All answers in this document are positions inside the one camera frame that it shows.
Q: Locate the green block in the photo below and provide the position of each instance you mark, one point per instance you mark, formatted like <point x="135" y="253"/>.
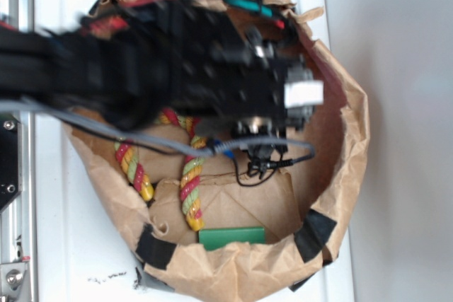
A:
<point x="216" y="238"/>

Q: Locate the red yellow green rope toy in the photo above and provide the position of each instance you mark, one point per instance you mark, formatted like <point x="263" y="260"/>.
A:
<point x="127" y="156"/>

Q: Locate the brown paper bag bin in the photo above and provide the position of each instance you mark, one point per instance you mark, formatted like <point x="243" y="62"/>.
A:
<point x="305" y="210"/>

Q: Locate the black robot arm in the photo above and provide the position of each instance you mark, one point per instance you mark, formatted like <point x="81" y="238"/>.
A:
<point x="134" y="61"/>

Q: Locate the metal corner bracket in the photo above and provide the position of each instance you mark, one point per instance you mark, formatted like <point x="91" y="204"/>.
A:
<point x="15" y="282"/>

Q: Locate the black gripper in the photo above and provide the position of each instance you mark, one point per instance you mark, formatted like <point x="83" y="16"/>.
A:
<point x="229" y="70"/>

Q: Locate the aluminum frame rail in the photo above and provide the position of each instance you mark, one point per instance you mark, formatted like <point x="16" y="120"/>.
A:
<point x="18" y="221"/>

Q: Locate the black mounting plate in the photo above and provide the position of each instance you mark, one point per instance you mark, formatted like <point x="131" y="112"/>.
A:
<point x="10" y="160"/>

